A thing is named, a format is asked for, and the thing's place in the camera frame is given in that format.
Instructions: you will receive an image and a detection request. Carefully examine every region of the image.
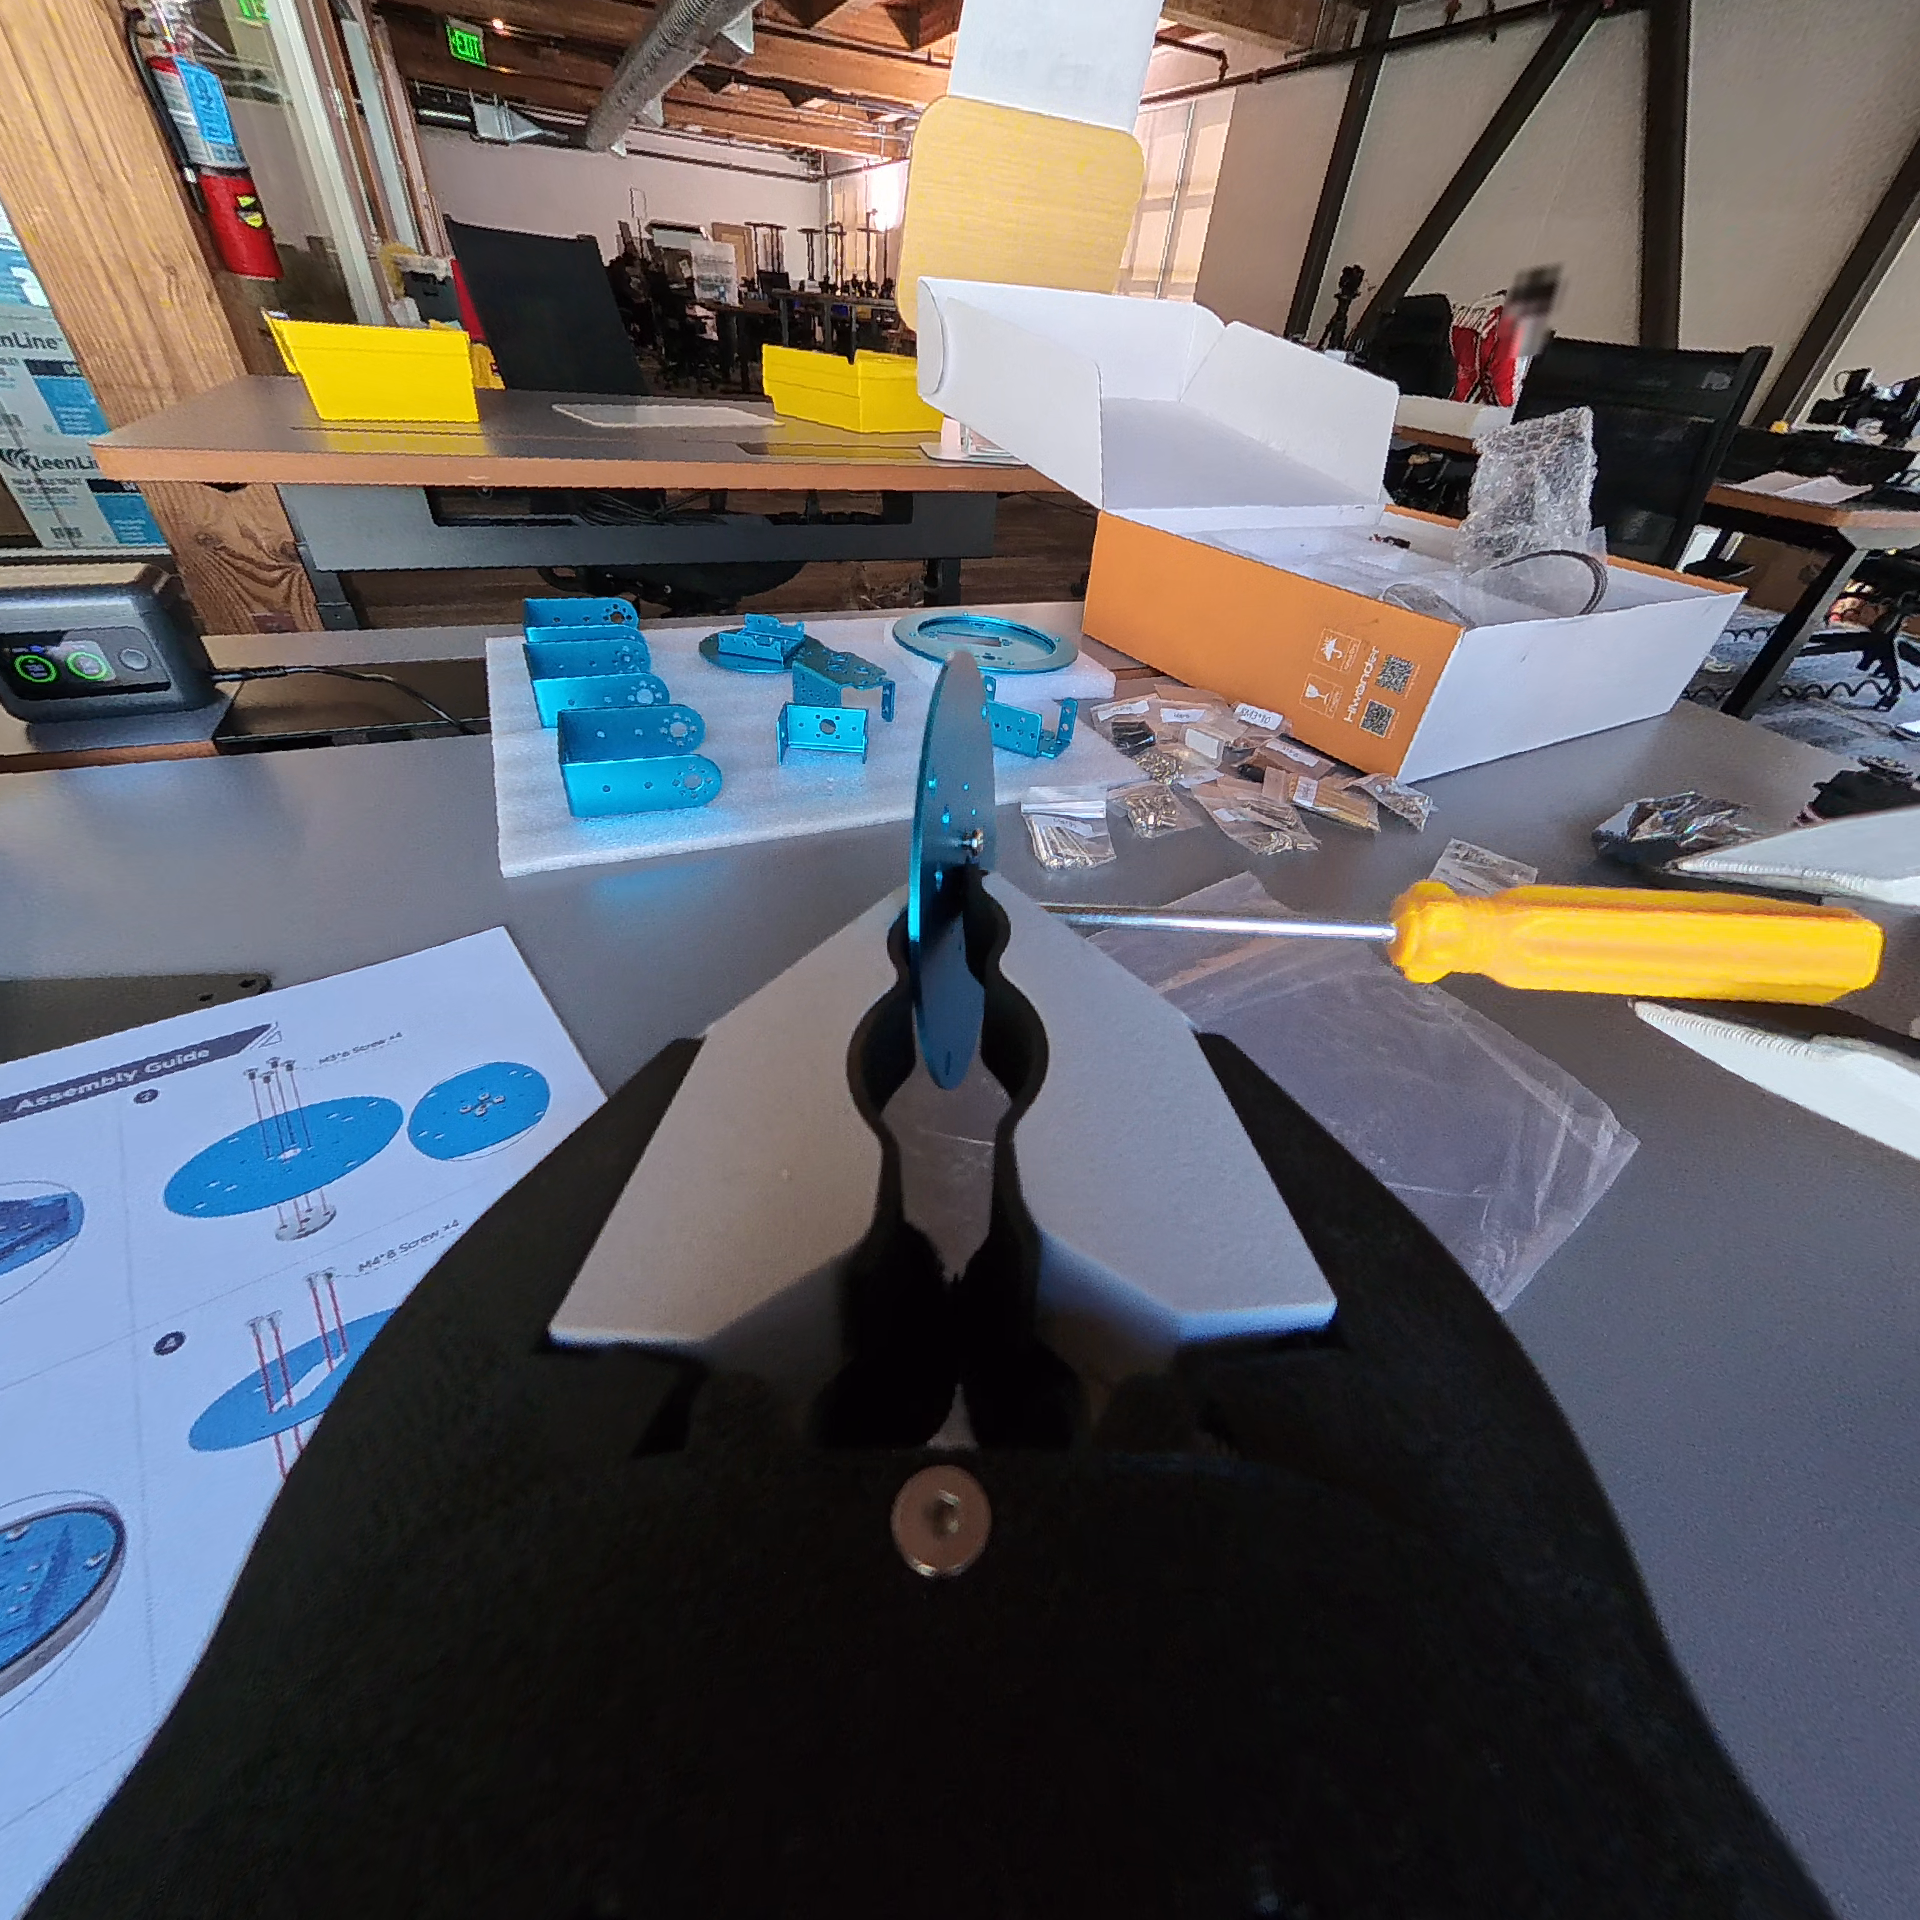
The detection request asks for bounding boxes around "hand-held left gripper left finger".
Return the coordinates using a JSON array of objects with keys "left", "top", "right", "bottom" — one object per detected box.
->
[{"left": 545, "top": 880, "right": 961, "bottom": 1450}]

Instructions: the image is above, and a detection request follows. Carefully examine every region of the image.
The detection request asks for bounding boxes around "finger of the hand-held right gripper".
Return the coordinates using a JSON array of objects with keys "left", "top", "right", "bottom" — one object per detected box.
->
[
  {"left": 1630, "top": 997, "right": 1920, "bottom": 1166},
  {"left": 1667, "top": 808, "right": 1920, "bottom": 907}
]

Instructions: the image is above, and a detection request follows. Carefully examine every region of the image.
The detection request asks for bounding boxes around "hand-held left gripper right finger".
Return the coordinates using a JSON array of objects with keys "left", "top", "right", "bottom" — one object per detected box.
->
[{"left": 964, "top": 871, "right": 1339, "bottom": 1446}]

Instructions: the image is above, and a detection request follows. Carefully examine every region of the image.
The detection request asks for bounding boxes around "yellow-handled screwdriver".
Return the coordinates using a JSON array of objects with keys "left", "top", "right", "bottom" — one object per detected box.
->
[{"left": 1037, "top": 878, "right": 1886, "bottom": 1008}]

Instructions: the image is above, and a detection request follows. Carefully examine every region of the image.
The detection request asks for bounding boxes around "blue round metal plate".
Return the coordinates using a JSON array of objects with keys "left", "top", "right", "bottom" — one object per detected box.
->
[{"left": 905, "top": 647, "right": 1001, "bottom": 1092}]

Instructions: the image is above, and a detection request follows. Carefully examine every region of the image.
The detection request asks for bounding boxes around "wood-edged grey desk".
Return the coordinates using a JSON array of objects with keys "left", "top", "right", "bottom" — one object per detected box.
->
[{"left": 86, "top": 372, "right": 1089, "bottom": 632}]

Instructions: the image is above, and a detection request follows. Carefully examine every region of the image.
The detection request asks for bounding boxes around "crumpled dark plastic wrap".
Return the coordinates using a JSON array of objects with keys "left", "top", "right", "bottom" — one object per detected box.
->
[{"left": 1590, "top": 789, "right": 1775, "bottom": 882}]

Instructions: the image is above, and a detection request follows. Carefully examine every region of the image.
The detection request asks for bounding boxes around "clear plastic bag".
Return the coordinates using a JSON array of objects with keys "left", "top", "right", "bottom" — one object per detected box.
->
[{"left": 1082, "top": 876, "right": 1639, "bottom": 1309}]

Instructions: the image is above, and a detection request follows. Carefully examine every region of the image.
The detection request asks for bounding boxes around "assembly guide paper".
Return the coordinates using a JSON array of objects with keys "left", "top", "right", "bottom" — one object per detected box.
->
[{"left": 0, "top": 923, "right": 609, "bottom": 1883}]

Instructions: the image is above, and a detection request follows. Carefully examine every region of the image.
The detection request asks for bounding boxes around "white foam sheet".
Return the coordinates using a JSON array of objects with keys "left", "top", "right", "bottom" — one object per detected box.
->
[{"left": 482, "top": 604, "right": 1160, "bottom": 882}]

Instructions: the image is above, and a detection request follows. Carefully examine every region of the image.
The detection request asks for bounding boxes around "pile of small screw bags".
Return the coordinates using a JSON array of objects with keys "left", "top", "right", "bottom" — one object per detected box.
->
[{"left": 1020, "top": 682, "right": 1541, "bottom": 906}]

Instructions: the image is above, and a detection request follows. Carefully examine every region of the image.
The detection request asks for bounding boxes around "bubble wrap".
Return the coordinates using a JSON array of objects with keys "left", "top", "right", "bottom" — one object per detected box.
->
[{"left": 1457, "top": 401, "right": 1602, "bottom": 580}]

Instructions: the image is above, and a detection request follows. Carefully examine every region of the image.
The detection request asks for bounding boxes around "orange and white cardboard box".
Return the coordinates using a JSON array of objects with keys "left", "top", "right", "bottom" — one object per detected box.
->
[{"left": 913, "top": 274, "right": 1751, "bottom": 786}]

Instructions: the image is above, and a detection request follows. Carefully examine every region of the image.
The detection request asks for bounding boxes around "black metal plate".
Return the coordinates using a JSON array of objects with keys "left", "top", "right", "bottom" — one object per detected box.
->
[{"left": 0, "top": 968, "right": 275, "bottom": 1063}]

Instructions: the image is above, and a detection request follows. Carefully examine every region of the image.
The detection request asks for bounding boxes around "yellow storage bin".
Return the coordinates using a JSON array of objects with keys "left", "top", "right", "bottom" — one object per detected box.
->
[
  {"left": 263, "top": 307, "right": 486, "bottom": 425},
  {"left": 759, "top": 340, "right": 944, "bottom": 437}
]

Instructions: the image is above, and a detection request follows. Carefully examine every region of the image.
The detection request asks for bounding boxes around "grey portable power station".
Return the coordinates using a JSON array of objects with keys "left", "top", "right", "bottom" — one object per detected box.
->
[{"left": 0, "top": 563, "right": 207, "bottom": 762}]

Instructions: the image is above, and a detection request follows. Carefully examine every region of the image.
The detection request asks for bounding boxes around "stack of printed cardboard boxes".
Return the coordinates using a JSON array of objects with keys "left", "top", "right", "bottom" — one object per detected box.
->
[{"left": 0, "top": 201, "right": 167, "bottom": 552}]

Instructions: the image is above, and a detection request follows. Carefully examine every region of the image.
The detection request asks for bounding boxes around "yellow rounded sign board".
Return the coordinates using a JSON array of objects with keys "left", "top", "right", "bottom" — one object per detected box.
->
[{"left": 895, "top": 93, "right": 1147, "bottom": 326}]

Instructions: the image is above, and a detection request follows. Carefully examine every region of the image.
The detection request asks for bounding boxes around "red fire extinguisher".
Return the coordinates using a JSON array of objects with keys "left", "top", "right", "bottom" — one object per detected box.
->
[{"left": 126, "top": 5, "right": 288, "bottom": 283}]

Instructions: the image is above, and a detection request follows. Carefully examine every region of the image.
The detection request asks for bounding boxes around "grey finned ceiling tube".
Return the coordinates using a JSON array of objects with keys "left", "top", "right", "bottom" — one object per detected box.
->
[{"left": 584, "top": 0, "right": 763, "bottom": 156}]

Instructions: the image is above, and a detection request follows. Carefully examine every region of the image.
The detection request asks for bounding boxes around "white card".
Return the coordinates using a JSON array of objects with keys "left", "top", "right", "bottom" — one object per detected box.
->
[{"left": 947, "top": 0, "right": 1165, "bottom": 140}]

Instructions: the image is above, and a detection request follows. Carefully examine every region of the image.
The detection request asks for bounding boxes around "wooden pillar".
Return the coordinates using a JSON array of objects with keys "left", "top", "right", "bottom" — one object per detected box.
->
[{"left": 0, "top": 0, "right": 329, "bottom": 635}]

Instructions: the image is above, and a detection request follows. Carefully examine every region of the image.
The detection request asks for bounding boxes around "dark blue perforated bracket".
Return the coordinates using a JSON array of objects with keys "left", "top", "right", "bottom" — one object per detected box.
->
[{"left": 792, "top": 642, "right": 900, "bottom": 725}]

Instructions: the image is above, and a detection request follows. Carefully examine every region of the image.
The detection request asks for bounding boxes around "blue metal ring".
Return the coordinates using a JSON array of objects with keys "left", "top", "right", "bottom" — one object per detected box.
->
[{"left": 891, "top": 605, "right": 1086, "bottom": 677}]

